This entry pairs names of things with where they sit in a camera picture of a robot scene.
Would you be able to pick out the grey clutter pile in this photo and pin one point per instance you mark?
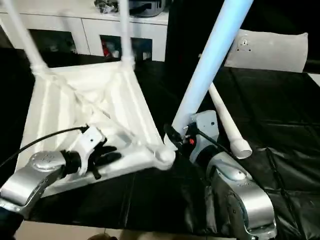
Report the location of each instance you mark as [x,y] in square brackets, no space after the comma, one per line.
[107,5]

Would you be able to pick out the white plastic bag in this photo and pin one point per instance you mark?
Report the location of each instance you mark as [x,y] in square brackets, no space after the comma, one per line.
[272,50]

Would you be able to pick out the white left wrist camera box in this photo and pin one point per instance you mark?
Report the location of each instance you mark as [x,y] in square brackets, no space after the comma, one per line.
[90,142]

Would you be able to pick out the white cabinet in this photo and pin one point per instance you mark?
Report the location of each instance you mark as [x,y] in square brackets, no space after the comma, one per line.
[75,25]

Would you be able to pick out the small red item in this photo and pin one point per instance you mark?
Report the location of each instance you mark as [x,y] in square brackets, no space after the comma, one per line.
[106,50]

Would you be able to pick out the white plastic table top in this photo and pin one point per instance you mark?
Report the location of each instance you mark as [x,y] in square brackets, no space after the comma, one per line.
[100,100]

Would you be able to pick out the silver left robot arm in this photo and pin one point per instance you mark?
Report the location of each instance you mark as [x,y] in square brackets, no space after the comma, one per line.
[35,175]

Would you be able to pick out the white plastic table leg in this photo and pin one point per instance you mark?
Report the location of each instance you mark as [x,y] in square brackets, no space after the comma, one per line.
[22,35]
[230,122]
[126,35]
[210,65]

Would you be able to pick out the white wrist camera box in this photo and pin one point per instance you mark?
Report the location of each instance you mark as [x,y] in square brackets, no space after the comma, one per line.
[207,130]
[90,142]

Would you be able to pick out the black work mat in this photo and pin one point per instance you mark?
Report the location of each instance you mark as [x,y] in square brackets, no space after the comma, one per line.
[280,130]

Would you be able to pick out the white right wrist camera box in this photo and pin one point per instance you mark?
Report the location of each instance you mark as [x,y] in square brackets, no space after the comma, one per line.
[207,130]

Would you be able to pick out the grey bag on cabinet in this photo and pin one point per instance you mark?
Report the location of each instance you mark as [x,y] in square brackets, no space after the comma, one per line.
[147,6]

